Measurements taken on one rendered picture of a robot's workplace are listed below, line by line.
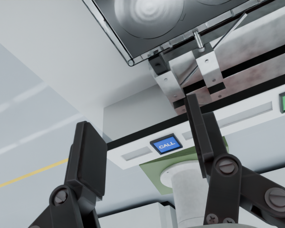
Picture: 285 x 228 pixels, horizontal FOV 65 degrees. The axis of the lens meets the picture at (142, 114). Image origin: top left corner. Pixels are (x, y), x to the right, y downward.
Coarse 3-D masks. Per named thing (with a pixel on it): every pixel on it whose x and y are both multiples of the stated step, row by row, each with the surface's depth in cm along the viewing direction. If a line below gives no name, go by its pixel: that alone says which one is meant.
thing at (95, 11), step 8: (88, 0) 31; (88, 8) 32; (96, 8) 32; (96, 16) 33; (104, 24) 34; (104, 32) 35; (112, 32) 35; (112, 40) 36; (120, 40) 37; (120, 48) 37; (128, 56) 39; (128, 64) 40
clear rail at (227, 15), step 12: (252, 0) 33; (264, 0) 33; (228, 12) 34; (240, 12) 34; (204, 24) 36; (216, 24) 36; (180, 36) 37; (192, 36) 37; (156, 48) 38; (168, 48) 38; (144, 60) 39
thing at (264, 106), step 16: (256, 96) 40; (272, 96) 41; (224, 112) 43; (240, 112) 44; (256, 112) 44; (272, 112) 44; (176, 128) 45; (224, 128) 47; (240, 128) 47; (128, 144) 48; (144, 144) 49; (192, 144) 50; (112, 160) 53; (128, 160) 53; (144, 160) 54
